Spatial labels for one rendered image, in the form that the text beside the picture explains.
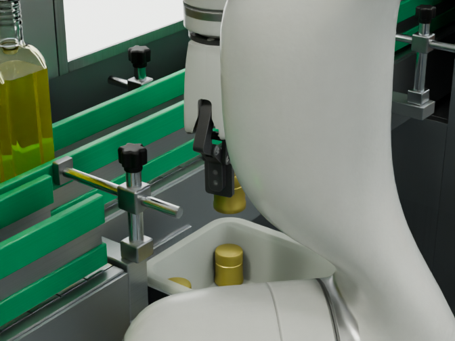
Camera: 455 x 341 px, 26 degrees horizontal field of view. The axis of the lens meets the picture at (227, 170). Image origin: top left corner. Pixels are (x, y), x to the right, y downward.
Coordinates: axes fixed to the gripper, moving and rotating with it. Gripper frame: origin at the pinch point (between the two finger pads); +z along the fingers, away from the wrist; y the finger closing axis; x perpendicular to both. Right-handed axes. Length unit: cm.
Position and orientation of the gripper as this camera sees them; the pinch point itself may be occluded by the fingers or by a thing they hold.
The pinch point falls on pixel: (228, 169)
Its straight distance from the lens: 104.9
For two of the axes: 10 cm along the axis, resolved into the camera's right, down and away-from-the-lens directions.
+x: 9.0, 1.7, -4.0
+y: -4.3, 3.9, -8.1
